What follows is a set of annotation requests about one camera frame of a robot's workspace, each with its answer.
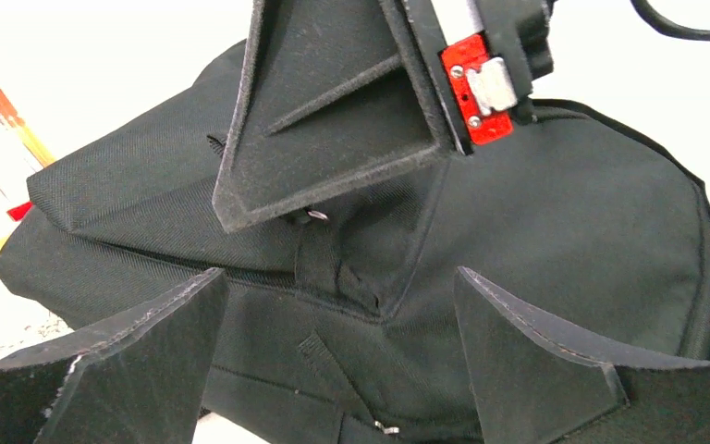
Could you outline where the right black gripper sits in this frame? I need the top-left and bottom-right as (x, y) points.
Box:
(213, 1), (554, 232)

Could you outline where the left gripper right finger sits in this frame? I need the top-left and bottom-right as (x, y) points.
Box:
(454, 267), (710, 443)

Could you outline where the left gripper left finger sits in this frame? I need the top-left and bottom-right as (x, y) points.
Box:
(0, 269), (227, 443)

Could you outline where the black student backpack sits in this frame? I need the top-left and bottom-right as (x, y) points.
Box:
(0, 44), (710, 443)

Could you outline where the small red white box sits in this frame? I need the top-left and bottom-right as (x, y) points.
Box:
(6, 202), (33, 222)

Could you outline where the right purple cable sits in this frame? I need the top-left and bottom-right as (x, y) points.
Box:
(629, 0), (710, 48)

